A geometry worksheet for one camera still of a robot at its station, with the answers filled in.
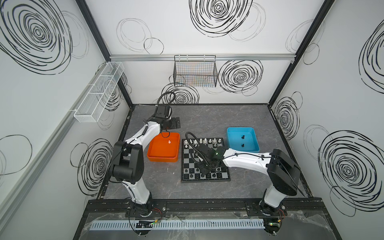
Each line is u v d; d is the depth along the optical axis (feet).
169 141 3.17
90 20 2.47
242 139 3.26
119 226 2.28
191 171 2.78
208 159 2.14
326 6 2.36
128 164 1.55
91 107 2.39
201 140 3.12
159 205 2.47
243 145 3.16
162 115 2.37
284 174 1.48
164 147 3.12
